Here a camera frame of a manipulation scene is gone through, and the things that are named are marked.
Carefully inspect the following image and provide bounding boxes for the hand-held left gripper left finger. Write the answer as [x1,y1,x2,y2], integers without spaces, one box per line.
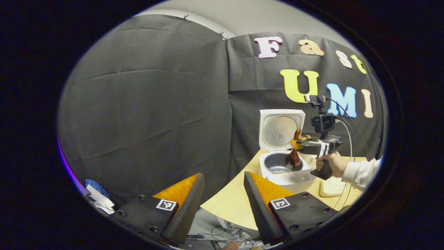
[110,173,206,245]

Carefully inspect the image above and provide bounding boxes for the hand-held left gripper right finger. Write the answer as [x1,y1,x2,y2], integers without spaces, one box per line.
[244,171,339,245]

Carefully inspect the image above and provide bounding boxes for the dark wooden spoon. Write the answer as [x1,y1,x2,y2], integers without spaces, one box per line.
[284,128,303,169]

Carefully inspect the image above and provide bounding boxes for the white rice cooker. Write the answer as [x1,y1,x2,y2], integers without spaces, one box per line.
[258,109,317,194]

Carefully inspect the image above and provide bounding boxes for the white paper sheet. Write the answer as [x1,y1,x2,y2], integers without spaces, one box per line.
[86,185,116,215]

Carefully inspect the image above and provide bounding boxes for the blue cloth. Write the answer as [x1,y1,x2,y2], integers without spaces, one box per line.
[85,179,110,199]

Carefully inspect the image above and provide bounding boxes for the black backdrop cloth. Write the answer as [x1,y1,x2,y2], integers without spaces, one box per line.
[57,14,387,209]

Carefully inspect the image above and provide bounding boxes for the right hand-held gripper cable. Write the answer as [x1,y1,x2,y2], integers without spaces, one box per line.
[325,97,371,210]

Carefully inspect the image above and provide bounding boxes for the bundle of floor cables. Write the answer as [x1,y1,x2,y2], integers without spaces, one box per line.
[187,225,264,250]

